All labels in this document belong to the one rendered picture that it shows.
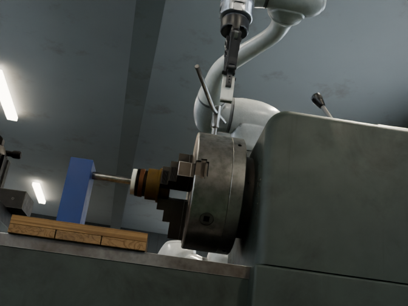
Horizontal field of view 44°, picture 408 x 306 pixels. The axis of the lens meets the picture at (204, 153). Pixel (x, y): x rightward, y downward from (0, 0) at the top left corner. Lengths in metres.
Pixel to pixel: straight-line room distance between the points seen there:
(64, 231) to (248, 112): 0.87
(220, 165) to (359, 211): 0.34
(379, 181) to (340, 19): 3.22
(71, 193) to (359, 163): 0.72
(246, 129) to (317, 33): 2.83
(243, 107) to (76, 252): 0.88
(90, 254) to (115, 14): 3.62
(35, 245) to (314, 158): 0.66
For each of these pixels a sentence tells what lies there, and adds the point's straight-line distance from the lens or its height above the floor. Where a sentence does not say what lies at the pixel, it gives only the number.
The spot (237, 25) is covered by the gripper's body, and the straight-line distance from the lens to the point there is 1.33.
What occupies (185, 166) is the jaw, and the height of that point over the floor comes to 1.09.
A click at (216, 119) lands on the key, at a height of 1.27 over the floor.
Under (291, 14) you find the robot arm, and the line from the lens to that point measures 1.44.
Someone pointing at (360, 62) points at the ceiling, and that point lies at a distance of 4.92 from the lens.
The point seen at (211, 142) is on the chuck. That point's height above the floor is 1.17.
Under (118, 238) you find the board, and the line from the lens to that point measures 1.14.
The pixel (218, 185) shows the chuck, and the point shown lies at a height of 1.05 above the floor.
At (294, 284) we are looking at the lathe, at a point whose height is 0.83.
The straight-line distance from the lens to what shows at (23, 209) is 1.43.
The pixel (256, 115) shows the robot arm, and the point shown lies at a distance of 1.79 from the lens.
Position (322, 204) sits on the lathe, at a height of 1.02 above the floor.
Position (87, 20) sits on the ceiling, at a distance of 4.79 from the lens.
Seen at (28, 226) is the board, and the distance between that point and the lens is 1.18.
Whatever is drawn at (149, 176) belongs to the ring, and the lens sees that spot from 1.33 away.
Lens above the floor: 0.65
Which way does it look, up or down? 23 degrees up
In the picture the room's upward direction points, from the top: 7 degrees clockwise
